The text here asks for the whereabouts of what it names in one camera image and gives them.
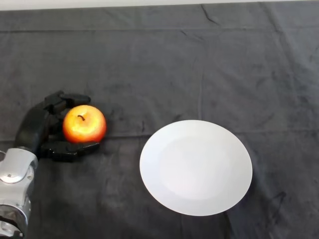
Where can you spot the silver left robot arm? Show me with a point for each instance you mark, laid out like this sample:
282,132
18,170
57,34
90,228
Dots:
15,184

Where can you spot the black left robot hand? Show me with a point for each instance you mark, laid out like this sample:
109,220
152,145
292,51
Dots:
37,129

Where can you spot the black cloth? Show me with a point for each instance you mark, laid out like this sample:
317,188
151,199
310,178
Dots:
159,69

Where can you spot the red yellow apple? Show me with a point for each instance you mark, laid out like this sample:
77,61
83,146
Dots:
84,127

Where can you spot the white round plate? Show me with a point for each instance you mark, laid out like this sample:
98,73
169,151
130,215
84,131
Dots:
196,168

